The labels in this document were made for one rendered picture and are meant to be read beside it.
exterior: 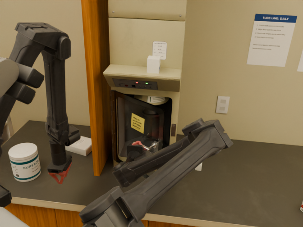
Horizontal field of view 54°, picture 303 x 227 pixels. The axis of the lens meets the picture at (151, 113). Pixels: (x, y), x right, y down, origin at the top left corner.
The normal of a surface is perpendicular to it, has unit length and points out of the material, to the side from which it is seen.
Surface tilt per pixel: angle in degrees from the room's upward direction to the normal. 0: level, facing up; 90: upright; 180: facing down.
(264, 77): 90
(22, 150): 0
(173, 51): 90
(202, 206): 0
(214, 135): 50
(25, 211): 90
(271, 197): 0
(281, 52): 90
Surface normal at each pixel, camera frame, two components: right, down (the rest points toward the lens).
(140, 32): -0.13, 0.45
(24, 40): -0.37, -0.09
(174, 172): 0.43, -0.26
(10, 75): 0.83, 0.28
